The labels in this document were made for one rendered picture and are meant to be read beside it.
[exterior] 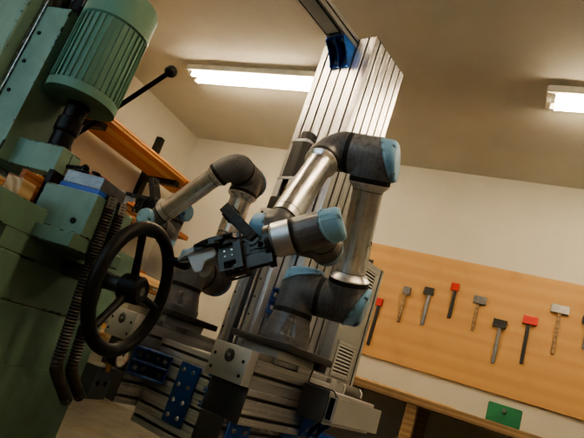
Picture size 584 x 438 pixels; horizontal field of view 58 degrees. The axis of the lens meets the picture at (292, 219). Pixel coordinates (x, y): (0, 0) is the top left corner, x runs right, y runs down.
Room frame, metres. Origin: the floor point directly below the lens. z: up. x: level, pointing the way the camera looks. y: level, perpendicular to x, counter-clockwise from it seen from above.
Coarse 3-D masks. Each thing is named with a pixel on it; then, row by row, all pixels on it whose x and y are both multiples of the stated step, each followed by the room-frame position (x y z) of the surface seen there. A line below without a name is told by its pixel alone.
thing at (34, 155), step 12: (24, 144) 1.21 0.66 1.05; (36, 144) 1.20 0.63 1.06; (48, 144) 1.19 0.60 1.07; (12, 156) 1.22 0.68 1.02; (24, 156) 1.21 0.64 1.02; (36, 156) 1.20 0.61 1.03; (48, 156) 1.19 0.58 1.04; (60, 156) 1.18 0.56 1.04; (72, 156) 1.21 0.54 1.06; (24, 168) 1.22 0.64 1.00; (36, 168) 1.19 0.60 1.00; (48, 168) 1.18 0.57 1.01; (60, 168) 1.20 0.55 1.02
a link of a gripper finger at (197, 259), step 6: (192, 246) 1.11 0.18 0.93; (186, 252) 1.12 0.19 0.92; (192, 252) 1.10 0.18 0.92; (198, 252) 1.11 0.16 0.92; (204, 252) 1.10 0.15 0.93; (210, 252) 1.10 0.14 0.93; (180, 258) 1.13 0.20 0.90; (186, 258) 1.13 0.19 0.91; (192, 258) 1.11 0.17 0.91; (198, 258) 1.11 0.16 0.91; (204, 258) 1.10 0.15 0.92; (210, 258) 1.10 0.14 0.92; (192, 264) 1.11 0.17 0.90; (198, 264) 1.10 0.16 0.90; (198, 270) 1.10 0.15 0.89
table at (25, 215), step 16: (0, 192) 0.94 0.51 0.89; (0, 208) 0.96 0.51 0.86; (16, 208) 0.99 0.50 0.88; (32, 208) 1.02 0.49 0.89; (16, 224) 1.01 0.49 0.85; (32, 224) 1.04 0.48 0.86; (48, 240) 1.03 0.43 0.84; (64, 240) 1.02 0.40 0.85; (80, 240) 1.04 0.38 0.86; (80, 256) 1.15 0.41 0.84; (128, 256) 1.37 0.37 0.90; (112, 272) 1.34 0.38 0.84; (128, 272) 1.40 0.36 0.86
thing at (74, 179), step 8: (72, 176) 1.07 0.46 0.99; (80, 176) 1.07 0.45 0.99; (88, 176) 1.06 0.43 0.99; (96, 176) 1.06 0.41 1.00; (64, 184) 1.07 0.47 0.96; (72, 184) 1.07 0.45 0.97; (80, 184) 1.07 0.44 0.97; (88, 184) 1.06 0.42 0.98; (96, 184) 1.05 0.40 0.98; (104, 184) 1.06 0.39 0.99; (112, 184) 1.08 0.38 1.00; (96, 192) 1.05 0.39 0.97; (104, 192) 1.07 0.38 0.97; (112, 192) 1.09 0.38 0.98; (120, 192) 1.11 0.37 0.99; (120, 200) 1.12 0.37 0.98
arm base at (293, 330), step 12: (276, 312) 1.51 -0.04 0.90; (288, 312) 1.49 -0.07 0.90; (300, 312) 1.50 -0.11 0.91; (264, 324) 1.56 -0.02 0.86; (276, 324) 1.49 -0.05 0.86; (288, 324) 1.49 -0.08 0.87; (300, 324) 1.50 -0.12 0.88; (276, 336) 1.48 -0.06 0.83; (288, 336) 1.48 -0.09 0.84; (300, 336) 1.49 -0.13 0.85
